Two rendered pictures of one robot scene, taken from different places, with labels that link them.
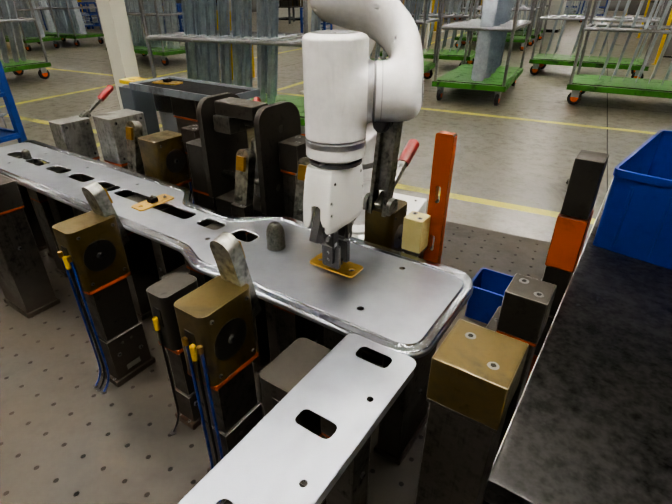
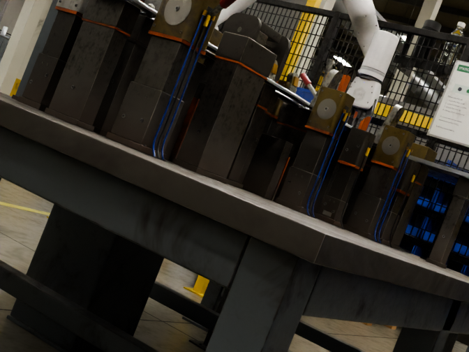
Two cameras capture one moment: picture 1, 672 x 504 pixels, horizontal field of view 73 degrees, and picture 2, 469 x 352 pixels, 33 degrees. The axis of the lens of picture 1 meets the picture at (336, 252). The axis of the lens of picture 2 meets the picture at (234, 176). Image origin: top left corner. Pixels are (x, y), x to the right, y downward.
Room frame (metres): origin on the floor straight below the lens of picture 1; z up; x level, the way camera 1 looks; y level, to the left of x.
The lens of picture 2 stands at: (0.72, 2.65, 0.72)
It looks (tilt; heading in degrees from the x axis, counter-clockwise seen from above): 0 degrees down; 274
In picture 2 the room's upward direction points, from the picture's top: 22 degrees clockwise
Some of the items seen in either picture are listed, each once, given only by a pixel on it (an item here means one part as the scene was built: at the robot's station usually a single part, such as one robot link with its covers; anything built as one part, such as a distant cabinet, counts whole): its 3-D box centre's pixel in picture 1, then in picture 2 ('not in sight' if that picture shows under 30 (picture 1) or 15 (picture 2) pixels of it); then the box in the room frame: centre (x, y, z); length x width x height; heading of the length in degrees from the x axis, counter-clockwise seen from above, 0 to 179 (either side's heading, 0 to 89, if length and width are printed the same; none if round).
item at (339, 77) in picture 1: (338, 86); (380, 52); (0.63, 0.00, 1.28); 0.09 x 0.08 x 0.13; 87
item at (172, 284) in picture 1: (180, 359); (349, 179); (0.59, 0.27, 0.84); 0.10 x 0.05 x 0.29; 146
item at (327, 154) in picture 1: (336, 146); (370, 75); (0.63, 0.00, 1.20); 0.09 x 0.08 x 0.03; 146
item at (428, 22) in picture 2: not in sight; (425, 42); (0.45, -0.66, 1.52); 0.07 x 0.07 x 0.18
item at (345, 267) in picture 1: (336, 262); not in sight; (0.63, 0.00, 1.01); 0.08 x 0.04 x 0.01; 56
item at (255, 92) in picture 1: (192, 89); not in sight; (1.30, 0.39, 1.16); 0.37 x 0.14 x 0.02; 56
